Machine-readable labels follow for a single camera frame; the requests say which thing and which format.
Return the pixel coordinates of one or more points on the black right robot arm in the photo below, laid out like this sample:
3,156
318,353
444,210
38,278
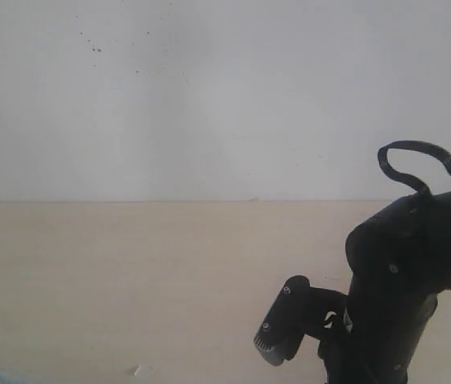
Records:
401,261

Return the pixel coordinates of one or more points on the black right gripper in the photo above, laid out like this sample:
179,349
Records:
376,337

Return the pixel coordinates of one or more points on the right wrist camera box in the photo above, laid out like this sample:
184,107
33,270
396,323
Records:
281,332

